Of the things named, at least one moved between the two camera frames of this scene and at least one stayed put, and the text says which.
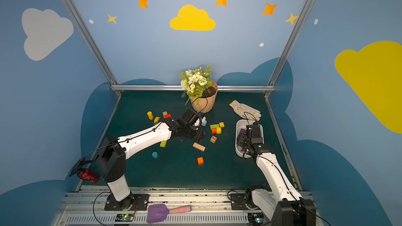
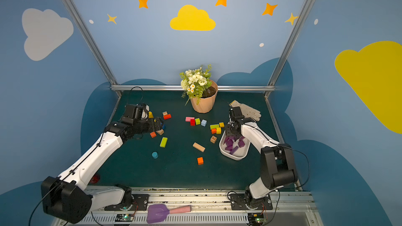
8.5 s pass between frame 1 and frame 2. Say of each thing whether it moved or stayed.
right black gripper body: moved
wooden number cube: stayed
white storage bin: moved
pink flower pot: stayed
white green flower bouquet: stayed
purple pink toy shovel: stayed
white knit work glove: stayed
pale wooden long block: stayed
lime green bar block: stayed
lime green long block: stayed
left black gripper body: moved
